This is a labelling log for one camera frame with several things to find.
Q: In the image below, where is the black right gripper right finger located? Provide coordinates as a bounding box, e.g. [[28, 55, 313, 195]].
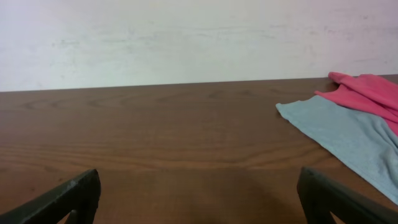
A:
[[297, 167, 397, 224]]

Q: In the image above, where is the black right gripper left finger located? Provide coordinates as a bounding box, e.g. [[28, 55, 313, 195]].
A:
[[1, 169, 101, 223]]

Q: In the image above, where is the red t-shirt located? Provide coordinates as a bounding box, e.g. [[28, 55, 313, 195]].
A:
[[315, 72, 397, 133]]

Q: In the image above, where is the light blue t-shirt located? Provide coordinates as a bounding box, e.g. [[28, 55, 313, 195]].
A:
[[276, 96, 397, 203]]

